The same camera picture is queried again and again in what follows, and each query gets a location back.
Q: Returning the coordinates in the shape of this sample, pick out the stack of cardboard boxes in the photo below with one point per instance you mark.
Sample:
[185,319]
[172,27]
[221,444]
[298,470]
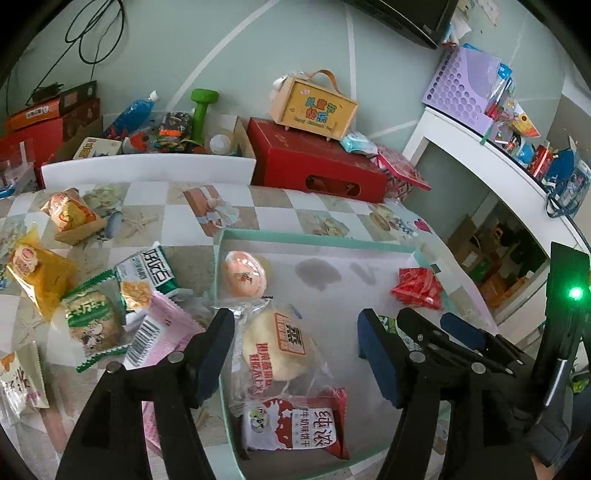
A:
[489,263]

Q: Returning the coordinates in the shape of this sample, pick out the orange bread roll packet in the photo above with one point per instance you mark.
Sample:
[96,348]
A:
[69,217]

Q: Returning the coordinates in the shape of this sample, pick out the peach round bun packet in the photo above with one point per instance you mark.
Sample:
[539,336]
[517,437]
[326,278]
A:
[242,274]

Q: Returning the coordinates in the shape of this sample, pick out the red gift box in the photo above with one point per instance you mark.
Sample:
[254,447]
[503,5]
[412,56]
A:
[318,161]

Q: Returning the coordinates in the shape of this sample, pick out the clear plastic container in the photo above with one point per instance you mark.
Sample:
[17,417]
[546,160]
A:
[14,170]

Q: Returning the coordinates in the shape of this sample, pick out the blue white box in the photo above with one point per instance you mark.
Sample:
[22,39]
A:
[5,191]

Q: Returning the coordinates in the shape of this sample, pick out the yellow cake packet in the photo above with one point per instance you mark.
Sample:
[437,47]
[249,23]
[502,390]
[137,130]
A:
[39,272]

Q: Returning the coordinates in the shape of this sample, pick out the white bun packet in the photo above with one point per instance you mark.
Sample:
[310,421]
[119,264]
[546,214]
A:
[272,346]

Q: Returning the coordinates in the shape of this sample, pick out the dark brown patterned box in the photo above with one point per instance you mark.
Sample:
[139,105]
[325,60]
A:
[83,120]

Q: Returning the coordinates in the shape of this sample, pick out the beige bread packet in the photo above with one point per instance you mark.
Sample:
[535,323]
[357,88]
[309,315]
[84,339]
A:
[18,378]

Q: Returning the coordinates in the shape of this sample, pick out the clear round bottle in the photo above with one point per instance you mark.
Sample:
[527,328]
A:
[220,143]

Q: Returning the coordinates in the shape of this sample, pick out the plain red box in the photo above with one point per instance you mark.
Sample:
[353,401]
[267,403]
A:
[32,143]

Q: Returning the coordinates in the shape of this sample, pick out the pink wafer packet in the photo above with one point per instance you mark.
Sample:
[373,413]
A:
[157,325]

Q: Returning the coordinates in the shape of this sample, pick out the white green snack packet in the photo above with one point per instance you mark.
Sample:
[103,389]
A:
[145,279]

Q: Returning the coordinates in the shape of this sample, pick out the dark green snack pack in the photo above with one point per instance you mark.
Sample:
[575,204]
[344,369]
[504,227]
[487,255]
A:
[389,325]

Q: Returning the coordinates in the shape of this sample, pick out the brown cardboard box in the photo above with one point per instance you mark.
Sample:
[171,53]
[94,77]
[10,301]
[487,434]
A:
[244,138]

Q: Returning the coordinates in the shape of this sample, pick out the white yellow card box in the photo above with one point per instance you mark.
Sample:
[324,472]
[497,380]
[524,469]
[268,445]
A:
[94,148]

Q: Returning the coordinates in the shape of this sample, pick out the blue trimmed clear bag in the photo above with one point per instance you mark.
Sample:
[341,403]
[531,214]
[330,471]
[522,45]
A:
[568,184]

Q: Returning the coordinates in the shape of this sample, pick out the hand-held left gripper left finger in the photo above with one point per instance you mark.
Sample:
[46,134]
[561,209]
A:
[210,355]

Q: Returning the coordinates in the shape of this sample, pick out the colourful stationery pile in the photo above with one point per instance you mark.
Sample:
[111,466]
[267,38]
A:
[512,106]

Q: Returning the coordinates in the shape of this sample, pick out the purple perforated basket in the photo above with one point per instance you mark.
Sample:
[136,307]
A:
[461,87]

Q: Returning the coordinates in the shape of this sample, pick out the yellow wooden carry case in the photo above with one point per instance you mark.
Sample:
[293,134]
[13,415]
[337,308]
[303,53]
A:
[314,106]

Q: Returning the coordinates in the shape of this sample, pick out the red snack packet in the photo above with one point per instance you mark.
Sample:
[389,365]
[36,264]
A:
[418,288]

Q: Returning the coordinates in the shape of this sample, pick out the green dumbbell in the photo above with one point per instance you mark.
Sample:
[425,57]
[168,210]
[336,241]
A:
[203,113]

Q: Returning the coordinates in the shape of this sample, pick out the light blue wipes pack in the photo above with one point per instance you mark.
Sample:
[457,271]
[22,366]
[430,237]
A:
[360,143]

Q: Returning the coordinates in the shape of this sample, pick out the white shelf unit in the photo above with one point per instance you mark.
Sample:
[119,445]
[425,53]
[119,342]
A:
[461,134]

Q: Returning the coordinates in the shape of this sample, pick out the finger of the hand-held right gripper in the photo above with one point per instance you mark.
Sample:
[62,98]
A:
[461,330]
[420,330]

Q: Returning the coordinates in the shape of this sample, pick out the orange carton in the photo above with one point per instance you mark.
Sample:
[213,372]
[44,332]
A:
[34,115]

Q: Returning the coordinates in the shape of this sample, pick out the blue plastic bottle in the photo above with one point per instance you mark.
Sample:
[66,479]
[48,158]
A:
[131,115]

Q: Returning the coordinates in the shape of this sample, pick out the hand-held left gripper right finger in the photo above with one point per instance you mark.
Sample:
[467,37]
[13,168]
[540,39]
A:
[381,360]

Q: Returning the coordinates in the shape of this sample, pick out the black power adapter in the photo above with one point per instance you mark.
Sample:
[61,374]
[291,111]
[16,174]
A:
[46,90]

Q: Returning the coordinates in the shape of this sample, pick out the red white biscuit packet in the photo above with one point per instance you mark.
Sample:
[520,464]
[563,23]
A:
[295,427]

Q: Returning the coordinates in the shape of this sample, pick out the black television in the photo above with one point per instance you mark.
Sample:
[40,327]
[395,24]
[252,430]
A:
[406,18]

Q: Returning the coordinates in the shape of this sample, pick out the colourful toy bundle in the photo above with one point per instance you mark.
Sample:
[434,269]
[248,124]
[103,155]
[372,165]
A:
[173,131]

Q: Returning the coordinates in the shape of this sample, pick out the teal shallow cardboard tray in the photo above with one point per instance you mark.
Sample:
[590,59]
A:
[351,286]

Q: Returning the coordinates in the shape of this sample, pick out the green cracker packet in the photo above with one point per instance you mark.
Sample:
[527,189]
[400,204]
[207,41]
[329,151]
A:
[94,323]

